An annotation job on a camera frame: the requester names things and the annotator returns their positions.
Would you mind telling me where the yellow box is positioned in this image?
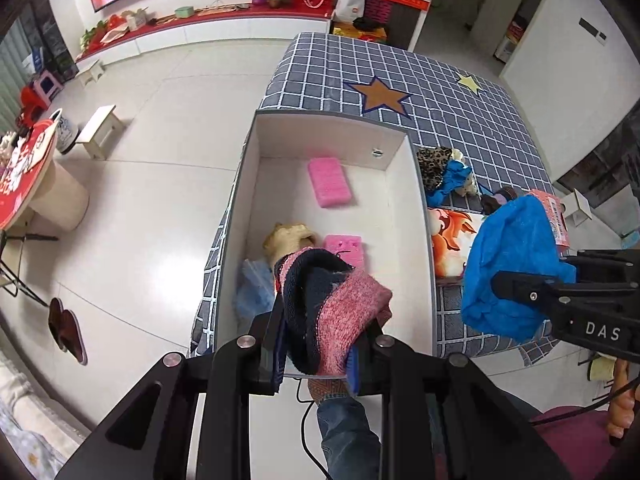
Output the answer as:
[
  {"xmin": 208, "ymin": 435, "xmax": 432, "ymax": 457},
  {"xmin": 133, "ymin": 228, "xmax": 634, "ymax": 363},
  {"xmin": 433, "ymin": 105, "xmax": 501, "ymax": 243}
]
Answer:
[{"xmin": 332, "ymin": 22, "xmax": 388, "ymax": 43}]

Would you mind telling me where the pink plastic stool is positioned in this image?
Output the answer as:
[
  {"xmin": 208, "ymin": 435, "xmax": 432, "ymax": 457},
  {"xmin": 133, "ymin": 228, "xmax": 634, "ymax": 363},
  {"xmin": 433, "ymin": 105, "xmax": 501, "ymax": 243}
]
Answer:
[{"xmin": 32, "ymin": 71, "xmax": 63, "ymax": 98}]

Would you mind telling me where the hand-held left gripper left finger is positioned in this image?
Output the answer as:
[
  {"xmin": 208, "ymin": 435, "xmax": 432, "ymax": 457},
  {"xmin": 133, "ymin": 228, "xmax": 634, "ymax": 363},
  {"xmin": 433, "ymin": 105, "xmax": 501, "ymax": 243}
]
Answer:
[{"xmin": 52, "ymin": 305, "xmax": 288, "ymax": 480}]

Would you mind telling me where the dark red slipper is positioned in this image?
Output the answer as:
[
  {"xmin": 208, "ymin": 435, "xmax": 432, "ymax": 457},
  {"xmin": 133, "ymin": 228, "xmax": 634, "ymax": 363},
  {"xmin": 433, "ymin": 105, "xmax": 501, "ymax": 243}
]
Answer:
[
  {"xmin": 60, "ymin": 309, "xmax": 88, "ymax": 366},
  {"xmin": 47, "ymin": 297, "xmax": 68, "ymax": 351}
]

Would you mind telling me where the magenta cloth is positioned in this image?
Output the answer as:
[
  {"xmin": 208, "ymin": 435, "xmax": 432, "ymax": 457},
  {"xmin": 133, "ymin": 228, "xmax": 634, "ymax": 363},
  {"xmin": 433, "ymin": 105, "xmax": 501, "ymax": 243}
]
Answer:
[{"xmin": 530, "ymin": 400, "xmax": 640, "ymax": 480}]

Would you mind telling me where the small blue cloth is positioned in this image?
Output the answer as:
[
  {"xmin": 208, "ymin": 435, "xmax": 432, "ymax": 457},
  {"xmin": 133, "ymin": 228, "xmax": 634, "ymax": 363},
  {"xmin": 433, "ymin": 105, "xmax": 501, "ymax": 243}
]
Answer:
[{"xmin": 427, "ymin": 160, "xmax": 473, "ymax": 206}]

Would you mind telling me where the round table with red cloth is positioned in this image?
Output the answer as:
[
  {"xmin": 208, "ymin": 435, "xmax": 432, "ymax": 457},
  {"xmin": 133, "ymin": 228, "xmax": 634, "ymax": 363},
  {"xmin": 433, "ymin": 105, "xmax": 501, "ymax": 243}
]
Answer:
[{"xmin": 0, "ymin": 120, "xmax": 91, "ymax": 233}]

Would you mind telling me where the red plastic stool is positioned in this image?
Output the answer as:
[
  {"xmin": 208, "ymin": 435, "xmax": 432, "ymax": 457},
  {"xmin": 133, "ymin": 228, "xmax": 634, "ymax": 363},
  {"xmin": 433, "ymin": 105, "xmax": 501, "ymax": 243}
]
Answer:
[{"xmin": 19, "ymin": 87, "xmax": 51, "ymax": 121}]

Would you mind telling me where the black cable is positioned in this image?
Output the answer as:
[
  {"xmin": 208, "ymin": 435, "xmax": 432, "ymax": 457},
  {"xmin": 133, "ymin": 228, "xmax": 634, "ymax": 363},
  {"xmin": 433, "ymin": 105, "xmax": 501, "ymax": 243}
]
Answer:
[{"xmin": 295, "ymin": 380, "xmax": 331, "ymax": 480}]

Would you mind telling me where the blue fluffy cloth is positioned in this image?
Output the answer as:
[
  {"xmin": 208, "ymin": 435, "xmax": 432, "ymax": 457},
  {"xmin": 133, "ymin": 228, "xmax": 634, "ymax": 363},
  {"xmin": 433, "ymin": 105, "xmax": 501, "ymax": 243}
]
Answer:
[{"xmin": 460, "ymin": 195, "xmax": 578, "ymax": 345}]

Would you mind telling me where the plain pink foam sponge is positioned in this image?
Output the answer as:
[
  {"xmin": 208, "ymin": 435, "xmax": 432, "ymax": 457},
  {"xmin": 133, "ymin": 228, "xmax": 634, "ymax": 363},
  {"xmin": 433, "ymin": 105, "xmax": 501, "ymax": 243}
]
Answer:
[{"xmin": 307, "ymin": 156, "xmax": 357, "ymax": 208}]

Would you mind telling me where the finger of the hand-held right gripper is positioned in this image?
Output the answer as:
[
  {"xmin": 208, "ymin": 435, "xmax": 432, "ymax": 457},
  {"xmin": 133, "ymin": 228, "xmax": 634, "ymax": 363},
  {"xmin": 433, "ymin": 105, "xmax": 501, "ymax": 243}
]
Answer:
[
  {"xmin": 490, "ymin": 270, "xmax": 640, "ymax": 318},
  {"xmin": 560, "ymin": 247, "xmax": 640, "ymax": 283}
]

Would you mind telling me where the light floral bedding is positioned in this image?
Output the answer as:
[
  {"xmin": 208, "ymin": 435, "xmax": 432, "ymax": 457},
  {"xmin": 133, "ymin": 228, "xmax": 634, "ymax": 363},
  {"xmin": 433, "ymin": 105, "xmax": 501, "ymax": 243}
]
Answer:
[{"xmin": 0, "ymin": 350, "xmax": 91, "ymax": 480}]

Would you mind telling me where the person's leg in jeans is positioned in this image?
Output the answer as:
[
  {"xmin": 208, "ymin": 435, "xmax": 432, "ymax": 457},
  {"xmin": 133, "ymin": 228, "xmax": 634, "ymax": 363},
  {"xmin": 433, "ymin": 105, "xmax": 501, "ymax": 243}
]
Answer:
[{"xmin": 307, "ymin": 377, "xmax": 383, "ymax": 480}]

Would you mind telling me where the pink labelled box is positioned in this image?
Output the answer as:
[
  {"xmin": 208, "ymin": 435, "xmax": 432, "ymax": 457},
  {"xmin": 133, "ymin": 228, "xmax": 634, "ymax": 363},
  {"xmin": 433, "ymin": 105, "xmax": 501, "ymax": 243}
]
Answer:
[{"xmin": 527, "ymin": 189, "xmax": 573, "ymax": 251}]

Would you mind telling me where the light blue plastic bag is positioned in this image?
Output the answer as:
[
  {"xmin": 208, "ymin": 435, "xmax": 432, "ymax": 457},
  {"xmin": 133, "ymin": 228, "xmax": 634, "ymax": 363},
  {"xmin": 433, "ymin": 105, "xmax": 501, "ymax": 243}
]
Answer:
[{"xmin": 233, "ymin": 258, "xmax": 278, "ymax": 321}]

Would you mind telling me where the white low bench stool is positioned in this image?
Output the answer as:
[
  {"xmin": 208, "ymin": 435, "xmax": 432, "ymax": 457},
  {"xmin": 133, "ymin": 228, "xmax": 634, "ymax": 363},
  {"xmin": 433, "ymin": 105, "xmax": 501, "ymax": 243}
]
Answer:
[{"xmin": 75, "ymin": 105, "xmax": 123, "ymax": 160}]

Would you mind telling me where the grey checked blanket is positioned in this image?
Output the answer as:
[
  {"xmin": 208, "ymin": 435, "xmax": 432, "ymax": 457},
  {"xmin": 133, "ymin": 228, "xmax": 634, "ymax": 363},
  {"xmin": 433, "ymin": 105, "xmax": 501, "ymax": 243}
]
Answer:
[{"xmin": 187, "ymin": 31, "xmax": 561, "ymax": 366}]

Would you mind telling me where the leopard print cloth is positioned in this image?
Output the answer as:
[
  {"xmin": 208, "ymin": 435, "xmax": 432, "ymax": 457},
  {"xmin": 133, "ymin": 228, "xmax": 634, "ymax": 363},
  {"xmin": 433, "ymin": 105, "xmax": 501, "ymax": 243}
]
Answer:
[{"xmin": 416, "ymin": 146, "xmax": 453, "ymax": 192}]

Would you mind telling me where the pink foam block with holes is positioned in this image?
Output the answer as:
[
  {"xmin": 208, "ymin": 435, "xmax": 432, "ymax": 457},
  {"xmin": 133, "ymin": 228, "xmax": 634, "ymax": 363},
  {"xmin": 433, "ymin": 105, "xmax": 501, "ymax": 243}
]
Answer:
[{"xmin": 322, "ymin": 234, "xmax": 366, "ymax": 271}]

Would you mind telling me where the blue and white porcelain jar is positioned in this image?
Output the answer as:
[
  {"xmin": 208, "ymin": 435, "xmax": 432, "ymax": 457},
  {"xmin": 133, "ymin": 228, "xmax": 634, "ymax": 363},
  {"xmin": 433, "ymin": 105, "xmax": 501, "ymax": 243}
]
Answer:
[{"xmin": 50, "ymin": 110, "xmax": 81, "ymax": 155}]

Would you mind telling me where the dark brown knit sock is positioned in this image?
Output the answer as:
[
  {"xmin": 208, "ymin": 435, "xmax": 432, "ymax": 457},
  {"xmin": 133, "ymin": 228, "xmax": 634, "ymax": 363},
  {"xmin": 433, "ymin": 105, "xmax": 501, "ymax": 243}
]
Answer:
[{"xmin": 480, "ymin": 186, "xmax": 521, "ymax": 213}]

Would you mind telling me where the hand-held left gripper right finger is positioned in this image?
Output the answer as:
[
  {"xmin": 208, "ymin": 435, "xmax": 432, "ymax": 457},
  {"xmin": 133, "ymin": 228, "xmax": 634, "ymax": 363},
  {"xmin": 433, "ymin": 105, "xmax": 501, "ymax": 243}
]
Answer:
[{"xmin": 345, "ymin": 325, "xmax": 571, "ymax": 480}]

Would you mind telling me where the yellow knit sock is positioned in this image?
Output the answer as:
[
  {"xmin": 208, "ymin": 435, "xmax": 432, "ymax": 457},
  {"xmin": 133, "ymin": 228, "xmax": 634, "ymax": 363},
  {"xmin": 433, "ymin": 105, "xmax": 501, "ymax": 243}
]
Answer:
[{"xmin": 263, "ymin": 222, "xmax": 317, "ymax": 266}]

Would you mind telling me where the pale yellow cup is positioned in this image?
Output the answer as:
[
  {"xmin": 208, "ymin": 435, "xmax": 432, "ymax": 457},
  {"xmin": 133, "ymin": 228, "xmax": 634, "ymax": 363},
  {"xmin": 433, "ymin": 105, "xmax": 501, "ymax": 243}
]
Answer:
[{"xmin": 587, "ymin": 357, "xmax": 616, "ymax": 383}]

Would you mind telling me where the white cabinet with red top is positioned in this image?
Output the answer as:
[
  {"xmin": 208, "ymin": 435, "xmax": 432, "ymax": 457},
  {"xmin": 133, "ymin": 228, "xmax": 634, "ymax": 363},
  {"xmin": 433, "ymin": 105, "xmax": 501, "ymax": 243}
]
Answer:
[{"xmin": 75, "ymin": 7, "xmax": 333, "ymax": 68}]

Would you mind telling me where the small white cutout stool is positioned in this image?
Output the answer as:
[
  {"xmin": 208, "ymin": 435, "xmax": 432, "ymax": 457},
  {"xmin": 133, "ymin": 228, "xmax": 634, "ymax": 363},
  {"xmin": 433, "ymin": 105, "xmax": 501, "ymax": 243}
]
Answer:
[{"xmin": 560, "ymin": 189, "xmax": 593, "ymax": 228}]

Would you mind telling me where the pink and navy knit sock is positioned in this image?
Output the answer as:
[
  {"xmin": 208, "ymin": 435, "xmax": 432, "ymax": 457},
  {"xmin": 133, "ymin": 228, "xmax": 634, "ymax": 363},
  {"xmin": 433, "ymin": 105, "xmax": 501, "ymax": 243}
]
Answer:
[{"xmin": 274, "ymin": 247, "xmax": 393, "ymax": 378}]

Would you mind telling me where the white drawer box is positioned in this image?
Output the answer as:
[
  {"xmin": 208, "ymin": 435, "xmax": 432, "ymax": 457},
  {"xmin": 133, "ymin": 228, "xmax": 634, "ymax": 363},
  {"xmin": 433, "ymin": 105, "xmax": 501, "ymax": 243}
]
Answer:
[{"xmin": 212, "ymin": 109, "xmax": 438, "ymax": 381}]

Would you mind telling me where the black metal chair frame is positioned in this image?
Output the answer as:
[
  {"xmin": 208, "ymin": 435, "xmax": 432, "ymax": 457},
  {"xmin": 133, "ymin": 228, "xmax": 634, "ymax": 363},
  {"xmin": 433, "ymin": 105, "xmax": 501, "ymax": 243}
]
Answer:
[{"xmin": 0, "ymin": 230, "xmax": 51, "ymax": 308}]

